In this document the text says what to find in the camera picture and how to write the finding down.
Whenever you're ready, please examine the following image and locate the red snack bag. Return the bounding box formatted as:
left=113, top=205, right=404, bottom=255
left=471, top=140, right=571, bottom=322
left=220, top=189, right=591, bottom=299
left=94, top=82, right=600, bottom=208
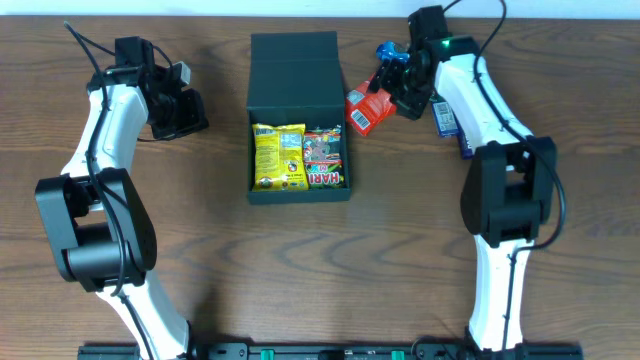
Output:
left=346, top=77, right=397, bottom=136

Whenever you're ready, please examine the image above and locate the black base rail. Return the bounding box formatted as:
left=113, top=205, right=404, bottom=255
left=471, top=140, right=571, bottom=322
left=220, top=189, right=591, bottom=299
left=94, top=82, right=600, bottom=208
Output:
left=77, top=341, right=585, bottom=360

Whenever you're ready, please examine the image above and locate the yellow snack bag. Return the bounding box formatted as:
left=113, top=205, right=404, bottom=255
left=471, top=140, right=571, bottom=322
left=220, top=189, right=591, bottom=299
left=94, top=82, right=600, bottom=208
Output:
left=252, top=124, right=309, bottom=192

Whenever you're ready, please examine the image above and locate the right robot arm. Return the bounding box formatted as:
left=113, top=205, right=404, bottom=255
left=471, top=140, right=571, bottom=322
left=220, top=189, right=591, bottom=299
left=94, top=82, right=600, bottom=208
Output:
left=368, top=5, right=566, bottom=359

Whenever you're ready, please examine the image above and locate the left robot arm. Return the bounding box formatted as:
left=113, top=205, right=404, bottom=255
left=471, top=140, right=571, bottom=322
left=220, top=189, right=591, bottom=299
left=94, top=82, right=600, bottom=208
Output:
left=35, top=36, right=209, bottom=359

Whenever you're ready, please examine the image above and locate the Haribo gummy candy bag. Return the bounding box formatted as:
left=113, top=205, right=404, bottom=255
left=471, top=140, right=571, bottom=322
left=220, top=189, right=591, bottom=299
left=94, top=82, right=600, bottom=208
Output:
left=303, top=126, right=345, bottom=189

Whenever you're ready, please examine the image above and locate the black cardboard gift box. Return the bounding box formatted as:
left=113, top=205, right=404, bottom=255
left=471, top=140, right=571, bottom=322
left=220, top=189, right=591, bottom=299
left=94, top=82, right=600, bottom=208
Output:
left=246, top=31, right=352, bottom=205

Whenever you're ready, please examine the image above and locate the blue Milka bar wrapper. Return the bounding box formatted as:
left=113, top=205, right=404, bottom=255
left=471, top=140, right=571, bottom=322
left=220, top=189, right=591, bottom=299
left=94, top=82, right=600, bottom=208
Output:
left=430, top=94, right=473, bottom=160

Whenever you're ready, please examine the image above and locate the blue Oreo cookie pack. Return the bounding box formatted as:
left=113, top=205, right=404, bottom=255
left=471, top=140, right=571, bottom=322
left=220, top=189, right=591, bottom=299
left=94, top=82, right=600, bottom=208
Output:
left=376, top=41, right=410, bottom=64

